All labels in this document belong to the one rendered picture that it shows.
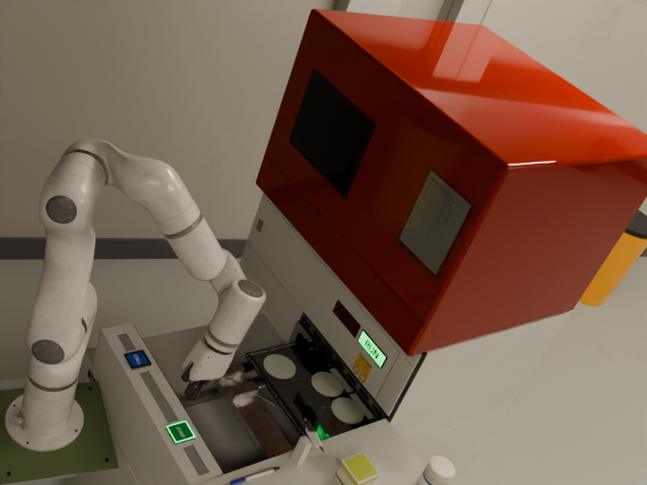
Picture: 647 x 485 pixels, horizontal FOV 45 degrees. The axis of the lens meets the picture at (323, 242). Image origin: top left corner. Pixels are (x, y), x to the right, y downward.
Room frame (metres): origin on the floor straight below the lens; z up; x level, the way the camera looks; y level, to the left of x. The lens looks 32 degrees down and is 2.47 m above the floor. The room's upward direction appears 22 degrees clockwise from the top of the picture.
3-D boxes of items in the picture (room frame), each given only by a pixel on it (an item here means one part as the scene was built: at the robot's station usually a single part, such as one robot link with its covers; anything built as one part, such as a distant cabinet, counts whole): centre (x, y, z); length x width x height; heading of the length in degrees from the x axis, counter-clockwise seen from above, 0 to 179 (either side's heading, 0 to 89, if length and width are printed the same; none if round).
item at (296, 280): (1.93, -0.06, 1.02); 0.81 x 0.03 x 0.40; 47
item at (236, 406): (1.55, 0.00, 0.87); 0.36 x 0.08 x 0.03; 47
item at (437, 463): (1.45, -0.49, 1.01); 0.07 x 0.07 x 0.10
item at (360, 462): (1.37, -0.29, 1.00); 0.07 x 0.07 x 0.07; 48
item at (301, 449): (1.38, -0.15, 1.03); 0.06 x 0.04 x 0.13; 137
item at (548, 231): (2.15, -0.27, 1.52); 0.81 x 0.75 x 0.60; 47
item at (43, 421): (1.31, 0.49, 0.92); 0.19 x 0.19 x 0.18
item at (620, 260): (4.57, -1.72, 0.31); 0.39 x 0.39 x 0.61
